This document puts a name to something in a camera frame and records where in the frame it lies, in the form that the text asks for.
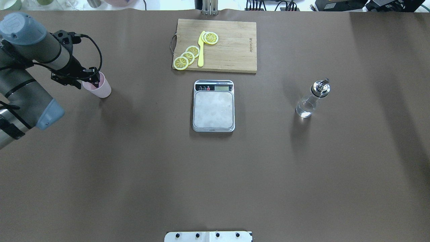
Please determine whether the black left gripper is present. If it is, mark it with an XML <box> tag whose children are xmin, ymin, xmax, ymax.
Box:
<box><xmin>51</xmin><ymin>56</ymin><xmax>100</xmax><ymax>88</ymax></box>

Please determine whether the pink plastic cup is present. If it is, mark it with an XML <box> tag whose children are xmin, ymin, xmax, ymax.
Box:
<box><xmin>82</xmin><ymin>72</ymin><xmax>112</xmax><ymax>98</ymax></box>

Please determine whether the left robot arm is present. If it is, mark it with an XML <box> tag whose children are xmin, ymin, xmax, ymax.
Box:
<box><xmin>0</xmin><ymin>12</ymin><xmax>104</xmax><ymax>148</ymax></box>

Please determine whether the silver kitchen scale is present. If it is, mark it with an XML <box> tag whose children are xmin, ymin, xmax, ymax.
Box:
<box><xmin>192</xmin><ymin>80</ymin><xmax>235</xmax><ymax>133</ymax></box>

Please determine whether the lemon slice near board end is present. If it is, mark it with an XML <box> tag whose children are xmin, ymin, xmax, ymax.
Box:
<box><xmin>172</xmin><ymin>56</ymin><xmax>189</xmax><ymax>70</ymax></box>

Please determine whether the middle lemon slice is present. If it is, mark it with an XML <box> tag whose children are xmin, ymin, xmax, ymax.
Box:
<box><xmin>180</xmin><ymin>51</ymin><xmax>196</xmax><ymax>66</ymax></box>

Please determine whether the yellow plastic knife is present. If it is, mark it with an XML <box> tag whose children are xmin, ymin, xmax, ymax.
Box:
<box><xmin>198</xmin><ymin>31</ymin><xmax>206</xmax><ymax>67</ymax></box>

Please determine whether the wooden cutting board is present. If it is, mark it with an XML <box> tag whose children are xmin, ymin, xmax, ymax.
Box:
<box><xmin>173</xmin><ymin>18</ymin><xmax>257</xmax><ymax>74</ymax></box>

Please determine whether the black left camera cable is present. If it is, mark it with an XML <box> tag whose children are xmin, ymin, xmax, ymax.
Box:
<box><xmin>72</xmin><ymin>33</ymin><xmax>103</xmax><ymax>81</ymax></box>

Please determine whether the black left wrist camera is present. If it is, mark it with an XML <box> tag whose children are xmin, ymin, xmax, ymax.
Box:
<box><xmin>50</xmin><ymin>30</ymin><xmax>82</xmax><ymax>53</ymax></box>

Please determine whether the aluminium frame post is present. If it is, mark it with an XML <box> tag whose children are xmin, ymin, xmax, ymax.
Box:
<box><xmin>202</xmin><ymin>0</ymin><xmax>219</xmax><ymax>16</ymax></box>

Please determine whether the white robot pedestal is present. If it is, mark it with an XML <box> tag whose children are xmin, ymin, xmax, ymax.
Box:
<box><xmin>164</xmin><ymin>230</ymin><xmax>253</xmax><ymax>242</ymax></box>

